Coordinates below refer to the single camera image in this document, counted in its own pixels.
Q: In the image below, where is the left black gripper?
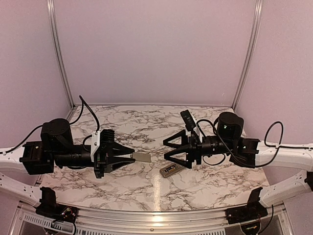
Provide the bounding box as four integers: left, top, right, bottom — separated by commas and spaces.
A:
52, 140, 136, 179

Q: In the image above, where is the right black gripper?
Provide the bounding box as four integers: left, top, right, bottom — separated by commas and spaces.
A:
164, 129, 235, 169

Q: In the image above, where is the grey white remote control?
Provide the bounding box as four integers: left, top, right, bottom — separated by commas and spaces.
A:
159, 163, 185, 178

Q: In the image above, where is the grey battery compartment cover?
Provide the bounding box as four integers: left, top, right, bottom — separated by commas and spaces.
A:
131, 152, 151, 163

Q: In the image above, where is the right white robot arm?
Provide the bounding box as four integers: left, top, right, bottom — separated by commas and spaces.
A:
163, 110, 313, 219

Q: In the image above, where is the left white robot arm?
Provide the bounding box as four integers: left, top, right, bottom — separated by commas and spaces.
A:
0, 118, 135, 179

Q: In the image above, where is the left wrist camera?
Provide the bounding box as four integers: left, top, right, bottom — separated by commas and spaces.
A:
90, 129, 115, 162

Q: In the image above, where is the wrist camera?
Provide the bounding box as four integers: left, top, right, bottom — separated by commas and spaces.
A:
90, 129, 115, 162
180, 110, 200, 137

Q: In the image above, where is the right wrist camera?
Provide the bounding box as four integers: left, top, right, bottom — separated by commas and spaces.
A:
180, 110, 200, 137

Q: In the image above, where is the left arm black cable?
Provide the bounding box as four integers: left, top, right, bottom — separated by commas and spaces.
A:
0, 95, 101, 155

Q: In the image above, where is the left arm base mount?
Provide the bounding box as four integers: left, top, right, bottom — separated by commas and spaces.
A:
35, 187, 78, 223

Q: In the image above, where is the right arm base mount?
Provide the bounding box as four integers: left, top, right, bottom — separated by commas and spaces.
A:
225, 187, 268, 224

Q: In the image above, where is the left aluminium corner post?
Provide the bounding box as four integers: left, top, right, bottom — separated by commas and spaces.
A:
47, 0, 75, 110

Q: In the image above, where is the aluminium corner post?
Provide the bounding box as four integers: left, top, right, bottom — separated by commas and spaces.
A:
231, 0, 264, 111
47, 0, 75, 110

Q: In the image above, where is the right aluminium corner post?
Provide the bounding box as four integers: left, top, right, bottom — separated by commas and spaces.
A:
231, 0, 264, 111

